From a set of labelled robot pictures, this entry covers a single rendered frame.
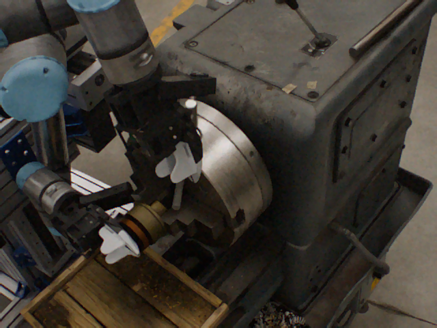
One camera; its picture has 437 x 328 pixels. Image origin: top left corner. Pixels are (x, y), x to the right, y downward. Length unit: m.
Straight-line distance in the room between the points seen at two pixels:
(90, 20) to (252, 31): 0.60
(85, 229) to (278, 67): 0.51
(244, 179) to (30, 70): 0.43
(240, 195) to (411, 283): 1.36
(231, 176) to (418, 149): 1.83
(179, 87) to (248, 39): 0.47
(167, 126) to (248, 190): 0.33
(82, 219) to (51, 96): 0.26
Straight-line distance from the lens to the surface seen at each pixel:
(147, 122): 0.73
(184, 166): 0.79
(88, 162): 2.80
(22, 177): 1.21
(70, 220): 1.08
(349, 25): 1.22
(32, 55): 0.97
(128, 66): 0.68
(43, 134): 1.24
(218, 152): 0.99
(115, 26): 0.67
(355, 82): 1.08
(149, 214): 1.03
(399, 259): 2.31
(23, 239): 1.86
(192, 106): 0.93
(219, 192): 0.97
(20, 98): 0.97
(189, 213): 1.03
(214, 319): 1.13
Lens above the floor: 1.92
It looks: 47 degrees down
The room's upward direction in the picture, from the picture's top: 9 degrees counter-clockwise
